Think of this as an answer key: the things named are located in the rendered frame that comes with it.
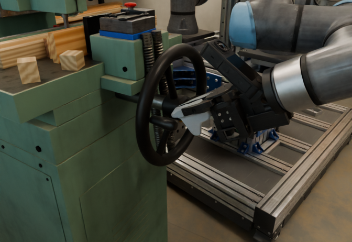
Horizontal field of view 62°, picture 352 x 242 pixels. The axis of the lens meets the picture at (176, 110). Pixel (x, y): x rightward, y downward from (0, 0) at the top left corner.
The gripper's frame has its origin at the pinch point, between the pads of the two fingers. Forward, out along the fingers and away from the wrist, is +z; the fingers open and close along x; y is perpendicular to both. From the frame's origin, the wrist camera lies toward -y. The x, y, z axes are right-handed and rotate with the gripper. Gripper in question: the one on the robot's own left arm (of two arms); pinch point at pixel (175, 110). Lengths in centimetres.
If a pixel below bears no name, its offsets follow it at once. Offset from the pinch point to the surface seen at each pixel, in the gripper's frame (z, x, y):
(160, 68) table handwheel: 1.0, 2.4, -8.3
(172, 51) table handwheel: 0.1, 7.3, -10.5
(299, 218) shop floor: 23, 78, 86
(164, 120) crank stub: 2.3, -1.9, 0.9
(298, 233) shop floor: 22, 68, 87
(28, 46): 30.1, -2.5, -26.1
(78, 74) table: 18.7, -2.1, -14.8
